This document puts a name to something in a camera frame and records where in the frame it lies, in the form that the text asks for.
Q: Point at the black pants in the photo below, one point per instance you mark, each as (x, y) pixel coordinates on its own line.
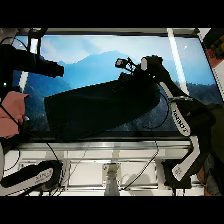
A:
(100, 108)

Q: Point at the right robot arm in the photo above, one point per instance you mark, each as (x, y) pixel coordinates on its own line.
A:
(181, 115)

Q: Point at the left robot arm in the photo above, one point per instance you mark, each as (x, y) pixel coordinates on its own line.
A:
(23, 61)

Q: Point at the heap of clothes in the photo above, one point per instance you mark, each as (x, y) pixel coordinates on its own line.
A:
(215, 41)

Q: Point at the pink garment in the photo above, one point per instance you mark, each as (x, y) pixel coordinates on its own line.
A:
(11, 113)

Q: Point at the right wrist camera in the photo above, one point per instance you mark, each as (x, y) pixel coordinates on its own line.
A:
(122, 63)

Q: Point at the silver frame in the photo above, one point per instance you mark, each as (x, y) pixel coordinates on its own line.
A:
(100, 173)

